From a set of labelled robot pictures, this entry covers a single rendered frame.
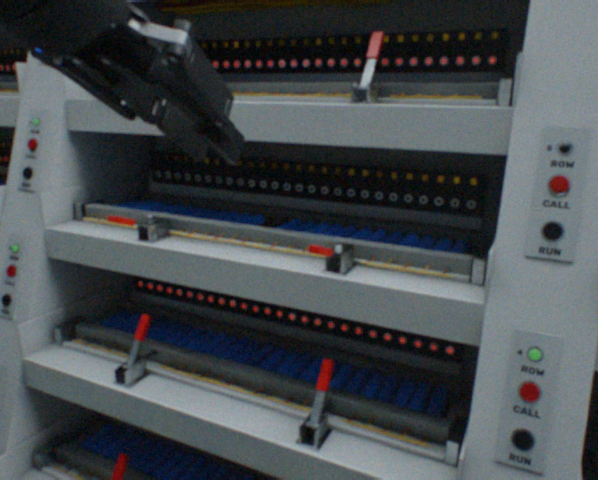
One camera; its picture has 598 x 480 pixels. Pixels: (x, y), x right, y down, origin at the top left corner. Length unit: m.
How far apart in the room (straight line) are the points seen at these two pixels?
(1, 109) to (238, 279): 0.51
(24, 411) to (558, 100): 0.79
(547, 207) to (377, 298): 0.18
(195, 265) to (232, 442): 0.21
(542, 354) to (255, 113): 0.40
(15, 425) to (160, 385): 0.25
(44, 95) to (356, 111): 0.49
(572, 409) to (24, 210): 0.74
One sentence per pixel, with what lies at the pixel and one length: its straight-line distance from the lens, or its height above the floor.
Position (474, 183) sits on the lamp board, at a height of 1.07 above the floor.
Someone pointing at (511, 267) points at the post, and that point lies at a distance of 0.52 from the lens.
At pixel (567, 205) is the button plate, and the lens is 0.52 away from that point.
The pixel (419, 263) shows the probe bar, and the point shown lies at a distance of 0.58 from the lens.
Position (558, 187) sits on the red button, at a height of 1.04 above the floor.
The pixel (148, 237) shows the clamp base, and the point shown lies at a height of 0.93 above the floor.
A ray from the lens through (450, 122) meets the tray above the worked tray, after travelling 0.55.
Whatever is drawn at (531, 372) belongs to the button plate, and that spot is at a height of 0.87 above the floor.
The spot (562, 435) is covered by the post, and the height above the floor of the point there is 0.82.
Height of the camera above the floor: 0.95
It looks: 1 degrees up
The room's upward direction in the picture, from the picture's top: 9 degrees clockwise
